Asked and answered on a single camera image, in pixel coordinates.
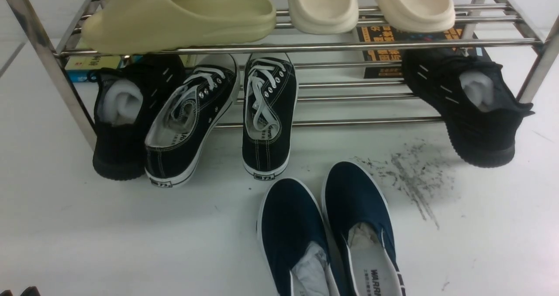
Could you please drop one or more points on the black canvas lace sneaker right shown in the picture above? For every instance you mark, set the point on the black canvas lace sneaker right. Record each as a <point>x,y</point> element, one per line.
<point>270,90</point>

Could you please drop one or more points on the black canvas lace sneaker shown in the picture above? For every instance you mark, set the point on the black canvas lace sneaker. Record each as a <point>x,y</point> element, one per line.
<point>176,138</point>
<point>270,90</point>

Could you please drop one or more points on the stainless steel shoe rack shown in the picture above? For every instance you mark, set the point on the stainless steel shoe rack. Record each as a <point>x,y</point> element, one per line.
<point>546,48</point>

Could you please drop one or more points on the cream foam slipper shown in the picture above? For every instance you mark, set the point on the cream foam slipper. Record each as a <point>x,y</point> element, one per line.
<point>419,16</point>
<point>323,16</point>

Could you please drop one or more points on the cream foam slipper right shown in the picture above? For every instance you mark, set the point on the cream foam slipper right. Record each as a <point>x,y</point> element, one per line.
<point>419,16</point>

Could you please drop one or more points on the navy slip-on shoe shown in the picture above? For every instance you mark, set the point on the navy slip-on shoe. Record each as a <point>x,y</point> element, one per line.
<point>294,242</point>
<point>359,220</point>

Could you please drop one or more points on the olive green foam slipper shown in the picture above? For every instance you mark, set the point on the olive green foam slipper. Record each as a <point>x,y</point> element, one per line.
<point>131,27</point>

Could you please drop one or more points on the yellow blue book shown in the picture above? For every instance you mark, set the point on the yellow blue book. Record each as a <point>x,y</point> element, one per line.
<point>78,67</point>

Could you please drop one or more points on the cream foam slipper left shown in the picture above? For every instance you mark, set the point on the cream foam slipper left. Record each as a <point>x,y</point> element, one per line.
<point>323,16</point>

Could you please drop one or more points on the black knit sneaker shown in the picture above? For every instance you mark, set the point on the black knit sneaker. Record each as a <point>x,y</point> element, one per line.
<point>127,103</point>
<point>480,112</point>

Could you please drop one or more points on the black canvas lace sneaker left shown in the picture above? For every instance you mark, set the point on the black canvas lace sneaker left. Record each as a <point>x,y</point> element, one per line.
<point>176,138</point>

